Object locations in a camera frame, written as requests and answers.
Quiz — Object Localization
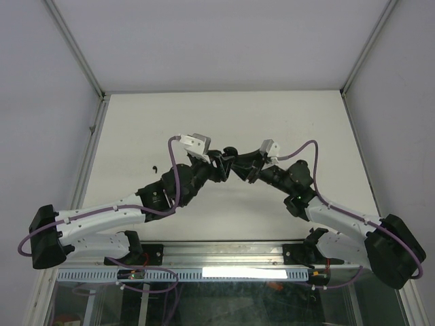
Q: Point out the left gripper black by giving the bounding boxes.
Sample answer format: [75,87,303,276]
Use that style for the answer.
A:
[179,151,234,206]

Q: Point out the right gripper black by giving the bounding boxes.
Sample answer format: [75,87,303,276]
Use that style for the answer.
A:
[230,148,294,196]

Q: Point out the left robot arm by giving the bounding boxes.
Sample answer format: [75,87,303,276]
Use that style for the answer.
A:
[29,147,238,270]

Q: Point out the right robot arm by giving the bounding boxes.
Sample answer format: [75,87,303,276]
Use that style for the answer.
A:
[232,150,426,289]

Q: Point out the small circuit board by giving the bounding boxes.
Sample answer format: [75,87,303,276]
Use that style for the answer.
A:
[122,270,145,280]

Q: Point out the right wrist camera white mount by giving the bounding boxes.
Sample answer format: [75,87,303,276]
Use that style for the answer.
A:
[260,139,280,164]

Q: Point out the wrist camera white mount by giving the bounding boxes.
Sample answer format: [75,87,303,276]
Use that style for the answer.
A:
[260,139,280,164]
[179,133,211,163]

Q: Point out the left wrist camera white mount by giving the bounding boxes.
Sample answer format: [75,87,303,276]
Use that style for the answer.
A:
[179,133,211,163]

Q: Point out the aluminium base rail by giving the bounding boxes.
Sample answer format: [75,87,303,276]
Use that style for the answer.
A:
[42,240,408,271]

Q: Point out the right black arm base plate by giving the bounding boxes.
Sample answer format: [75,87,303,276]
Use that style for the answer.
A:
[282,242,345,268]

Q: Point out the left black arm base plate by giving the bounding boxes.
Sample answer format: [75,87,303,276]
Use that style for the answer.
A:
[116,244,164,266]

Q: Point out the aluminium frame post left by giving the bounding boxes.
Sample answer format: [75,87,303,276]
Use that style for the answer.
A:
[43,0,109,103]

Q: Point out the aluminium frame post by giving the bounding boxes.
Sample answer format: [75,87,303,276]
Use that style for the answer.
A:
[43,0,109,103]
[340,0,400,99]

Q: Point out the grey slotted cable duct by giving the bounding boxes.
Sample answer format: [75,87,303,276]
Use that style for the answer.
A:
[56,267,309,283]

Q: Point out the aluminium frame post right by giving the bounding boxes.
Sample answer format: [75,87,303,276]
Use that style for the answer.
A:
[340,0,400,99]

